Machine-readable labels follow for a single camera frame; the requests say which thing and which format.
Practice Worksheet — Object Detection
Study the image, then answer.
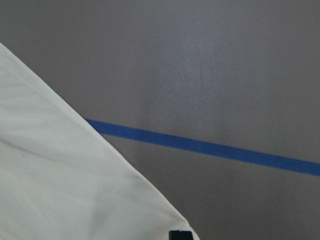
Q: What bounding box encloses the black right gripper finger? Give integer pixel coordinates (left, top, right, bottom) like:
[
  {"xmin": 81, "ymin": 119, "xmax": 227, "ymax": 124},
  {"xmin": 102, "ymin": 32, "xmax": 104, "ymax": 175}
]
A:
[{"xmin": 168, "ymin": 230, "xmax": 193, "ymax": 240}]

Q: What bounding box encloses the beige long-sleeve graphic shirt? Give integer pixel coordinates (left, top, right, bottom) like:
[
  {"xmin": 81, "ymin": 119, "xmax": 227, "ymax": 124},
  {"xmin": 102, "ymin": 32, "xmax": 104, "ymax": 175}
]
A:
[{"xmin": 0, "ymin": 45, "xmax": 192, "ymax": 240}]

